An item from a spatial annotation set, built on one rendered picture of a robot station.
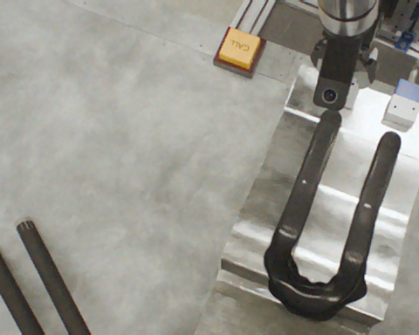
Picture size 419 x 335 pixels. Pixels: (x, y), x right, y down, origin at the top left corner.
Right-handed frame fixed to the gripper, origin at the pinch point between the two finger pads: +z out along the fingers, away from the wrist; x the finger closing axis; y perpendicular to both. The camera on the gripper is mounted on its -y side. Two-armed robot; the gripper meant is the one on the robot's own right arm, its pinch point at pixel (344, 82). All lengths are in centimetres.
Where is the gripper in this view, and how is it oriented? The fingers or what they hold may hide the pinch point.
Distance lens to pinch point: 93.7
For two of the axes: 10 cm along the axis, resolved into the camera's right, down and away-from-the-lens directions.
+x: -9.3, -3.2, 2.0
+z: 1.5, 1.8, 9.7
